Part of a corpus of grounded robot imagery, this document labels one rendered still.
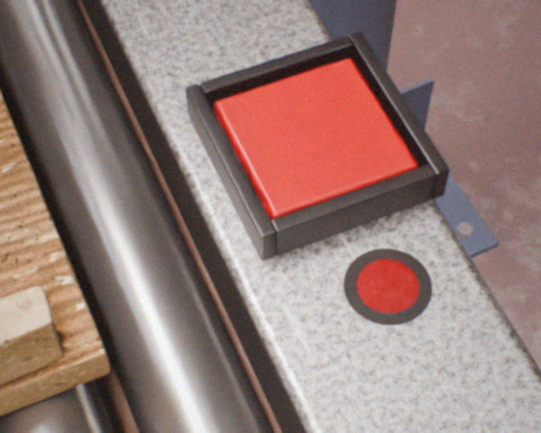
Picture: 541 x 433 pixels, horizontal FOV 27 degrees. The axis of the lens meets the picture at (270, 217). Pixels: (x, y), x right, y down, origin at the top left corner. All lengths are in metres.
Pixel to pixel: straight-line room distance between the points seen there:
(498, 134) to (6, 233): 1.29
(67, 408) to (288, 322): 0.08
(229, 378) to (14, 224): 0.09
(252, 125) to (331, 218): 0.05
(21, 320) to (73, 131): 0.11
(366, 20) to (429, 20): 0.60
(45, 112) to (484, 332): 0.19
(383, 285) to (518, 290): 1.10
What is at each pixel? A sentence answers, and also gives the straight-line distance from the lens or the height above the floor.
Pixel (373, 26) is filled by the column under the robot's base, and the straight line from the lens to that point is 1.20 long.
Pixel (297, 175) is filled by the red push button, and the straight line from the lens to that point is 0.41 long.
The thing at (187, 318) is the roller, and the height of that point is 0.92.
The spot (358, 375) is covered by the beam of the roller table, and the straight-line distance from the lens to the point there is 0.38.
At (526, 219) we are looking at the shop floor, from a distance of 1.56.
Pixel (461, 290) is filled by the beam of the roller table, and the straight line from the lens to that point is 0.40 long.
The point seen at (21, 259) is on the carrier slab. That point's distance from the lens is 0.39.
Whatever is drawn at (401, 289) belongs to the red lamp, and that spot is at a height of 0.92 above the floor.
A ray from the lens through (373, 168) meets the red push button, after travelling 0.41.
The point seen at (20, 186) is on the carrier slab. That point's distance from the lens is 0.41.
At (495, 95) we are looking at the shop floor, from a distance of 1.69.
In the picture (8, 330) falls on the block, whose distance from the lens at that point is 0.35.
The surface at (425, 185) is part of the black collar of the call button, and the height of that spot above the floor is 0.93.
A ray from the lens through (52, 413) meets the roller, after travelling 0.38.
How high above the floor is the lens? 1.26
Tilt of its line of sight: 56 degrees down
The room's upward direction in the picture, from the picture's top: straight up
